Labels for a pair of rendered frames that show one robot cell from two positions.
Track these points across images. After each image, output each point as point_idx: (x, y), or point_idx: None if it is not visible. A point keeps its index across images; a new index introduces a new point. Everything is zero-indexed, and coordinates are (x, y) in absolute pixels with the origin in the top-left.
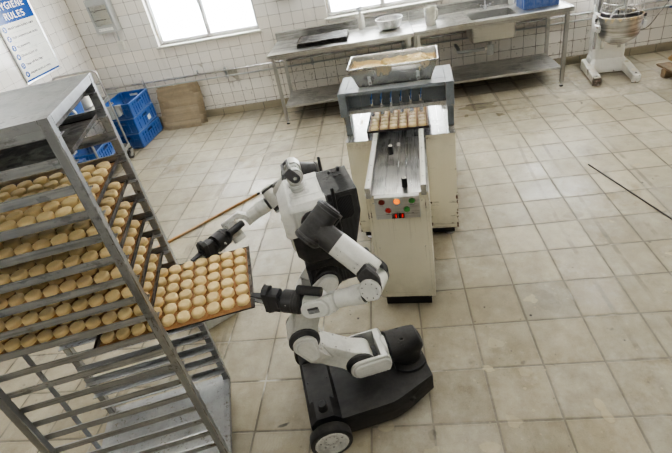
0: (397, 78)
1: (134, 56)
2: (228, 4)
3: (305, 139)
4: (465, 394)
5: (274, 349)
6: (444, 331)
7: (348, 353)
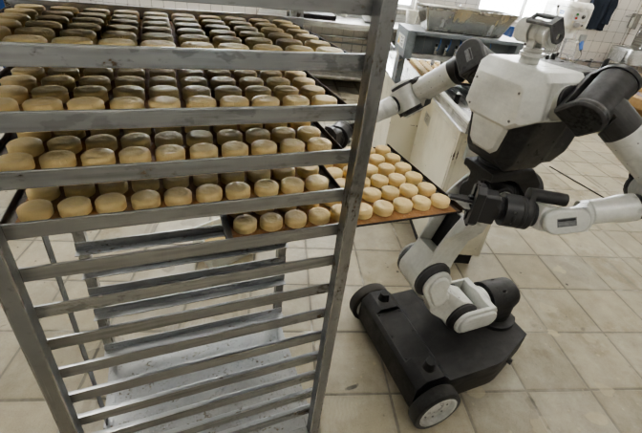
0: (469, 30)
1: None
2: None
3: None
4: (544, 358)
5: (311, 296)
6: None
7: (459, 301)
